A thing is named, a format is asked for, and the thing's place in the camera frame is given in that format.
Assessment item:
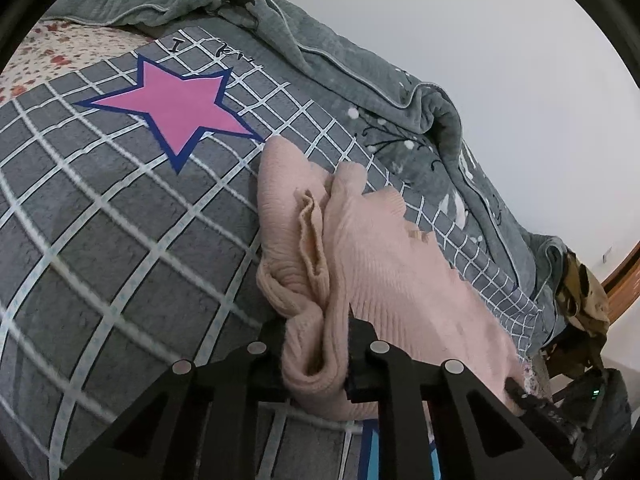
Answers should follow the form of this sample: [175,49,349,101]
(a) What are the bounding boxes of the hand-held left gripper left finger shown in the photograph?
[62,320,289,480]

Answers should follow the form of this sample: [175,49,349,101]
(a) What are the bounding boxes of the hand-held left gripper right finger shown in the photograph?
[345,316,583,480]

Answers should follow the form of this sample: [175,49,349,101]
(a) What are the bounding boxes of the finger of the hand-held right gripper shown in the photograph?
[505,377,581,446]

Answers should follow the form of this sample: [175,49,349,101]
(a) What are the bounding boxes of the pink knit sweater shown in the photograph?
[256,137,526,421]

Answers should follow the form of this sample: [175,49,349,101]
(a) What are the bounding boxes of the brown clothes pile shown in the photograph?
[552,252,612,341]

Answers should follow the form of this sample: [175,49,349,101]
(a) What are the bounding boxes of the dark wooden bed footboard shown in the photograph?
[544,325,606,382]

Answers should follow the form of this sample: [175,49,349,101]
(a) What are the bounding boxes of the orange wooden door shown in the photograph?
[602,245,640,313]

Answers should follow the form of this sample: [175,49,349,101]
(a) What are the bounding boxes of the grey checked star-print sheet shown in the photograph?
[0,25,546,480]

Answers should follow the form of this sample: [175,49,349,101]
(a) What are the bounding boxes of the grey-green flower-print quilt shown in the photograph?
[47,0,571,356]

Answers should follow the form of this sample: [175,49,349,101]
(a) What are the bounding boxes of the floral bed sheet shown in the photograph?
[0,17,151,103]

